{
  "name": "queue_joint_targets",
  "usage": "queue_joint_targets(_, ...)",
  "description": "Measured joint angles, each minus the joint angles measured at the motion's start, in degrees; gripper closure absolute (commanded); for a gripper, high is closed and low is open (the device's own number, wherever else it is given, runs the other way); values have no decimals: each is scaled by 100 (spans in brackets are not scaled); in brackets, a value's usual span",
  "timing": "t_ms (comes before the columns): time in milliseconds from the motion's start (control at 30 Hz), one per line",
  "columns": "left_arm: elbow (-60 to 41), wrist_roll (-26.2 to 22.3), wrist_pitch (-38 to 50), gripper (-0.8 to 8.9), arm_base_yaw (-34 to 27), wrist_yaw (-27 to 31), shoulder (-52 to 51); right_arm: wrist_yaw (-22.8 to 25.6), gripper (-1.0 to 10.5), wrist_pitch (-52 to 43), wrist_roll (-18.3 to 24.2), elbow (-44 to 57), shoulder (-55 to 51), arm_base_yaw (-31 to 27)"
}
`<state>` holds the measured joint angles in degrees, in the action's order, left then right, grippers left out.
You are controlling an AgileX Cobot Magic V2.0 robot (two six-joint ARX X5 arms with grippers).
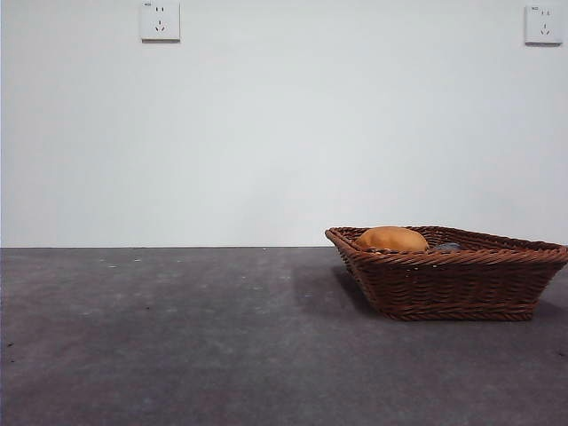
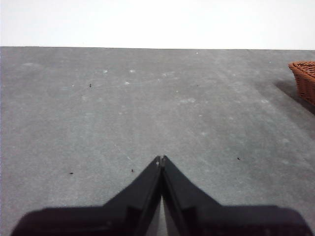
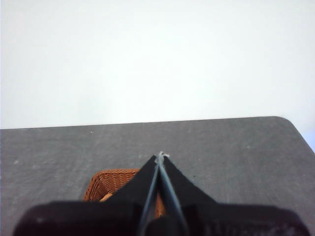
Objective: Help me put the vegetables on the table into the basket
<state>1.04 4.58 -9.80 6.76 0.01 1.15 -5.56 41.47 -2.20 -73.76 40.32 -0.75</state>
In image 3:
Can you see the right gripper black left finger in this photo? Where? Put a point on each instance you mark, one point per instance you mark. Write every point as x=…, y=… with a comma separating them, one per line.
x=86, y=218

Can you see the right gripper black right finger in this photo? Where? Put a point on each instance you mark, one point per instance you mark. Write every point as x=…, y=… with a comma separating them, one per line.
x=233, y=221

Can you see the brown potato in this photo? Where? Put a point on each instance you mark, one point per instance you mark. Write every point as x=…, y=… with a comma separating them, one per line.
x=107, y=197

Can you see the brown wicker basket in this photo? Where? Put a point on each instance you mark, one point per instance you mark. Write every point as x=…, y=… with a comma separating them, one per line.
x=108, y=182

